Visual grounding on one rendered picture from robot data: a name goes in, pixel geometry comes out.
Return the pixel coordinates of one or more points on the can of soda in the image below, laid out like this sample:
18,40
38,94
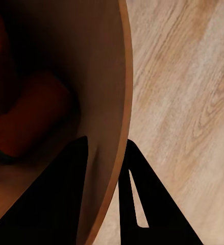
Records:
10,87
45,99

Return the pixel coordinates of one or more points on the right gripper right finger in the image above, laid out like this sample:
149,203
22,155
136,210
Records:
167,224

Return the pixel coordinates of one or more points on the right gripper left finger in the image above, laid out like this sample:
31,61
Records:
49,210

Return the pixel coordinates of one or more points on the trash can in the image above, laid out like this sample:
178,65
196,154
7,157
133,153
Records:
88,45

